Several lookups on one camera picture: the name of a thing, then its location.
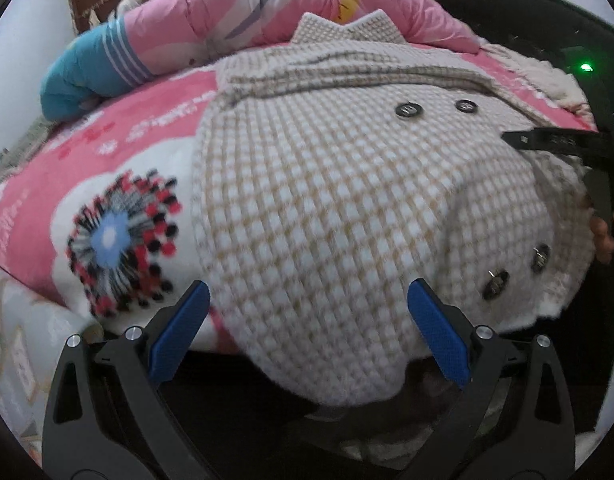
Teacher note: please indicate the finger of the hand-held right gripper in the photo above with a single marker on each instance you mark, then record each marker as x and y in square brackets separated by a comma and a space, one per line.
[557, 141]
[601, 190]

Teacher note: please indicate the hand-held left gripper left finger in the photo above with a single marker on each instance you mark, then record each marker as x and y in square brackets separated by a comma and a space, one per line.
[179, 332]

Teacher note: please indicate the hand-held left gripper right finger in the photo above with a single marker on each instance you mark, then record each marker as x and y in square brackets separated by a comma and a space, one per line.
[439, 332]

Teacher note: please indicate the beige white checked knit coat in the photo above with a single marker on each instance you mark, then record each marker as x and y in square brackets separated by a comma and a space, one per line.
[337, 210]

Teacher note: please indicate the person's right hand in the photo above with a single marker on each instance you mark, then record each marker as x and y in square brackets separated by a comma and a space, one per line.
[604, 242]

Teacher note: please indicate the cream fleece cloth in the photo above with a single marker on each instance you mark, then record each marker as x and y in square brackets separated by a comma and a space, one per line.
[537, 75]

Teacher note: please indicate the black padded headboard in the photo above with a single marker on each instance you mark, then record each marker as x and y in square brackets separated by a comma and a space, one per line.
[512, 10]

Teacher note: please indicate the grey patterned bed sheet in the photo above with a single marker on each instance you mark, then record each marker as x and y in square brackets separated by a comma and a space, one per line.
[17, 335]

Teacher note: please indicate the pink floral blanket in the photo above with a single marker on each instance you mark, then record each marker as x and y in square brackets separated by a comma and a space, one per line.
[112, 125]

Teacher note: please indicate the green patterned mat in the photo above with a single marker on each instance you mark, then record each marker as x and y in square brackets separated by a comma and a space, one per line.
[27, 145]

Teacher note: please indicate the pink and blue quilt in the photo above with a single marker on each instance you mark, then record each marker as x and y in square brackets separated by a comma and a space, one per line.
[197, 25]

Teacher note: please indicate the brown wooden door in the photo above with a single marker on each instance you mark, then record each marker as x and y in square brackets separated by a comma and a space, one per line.
[92, 0]

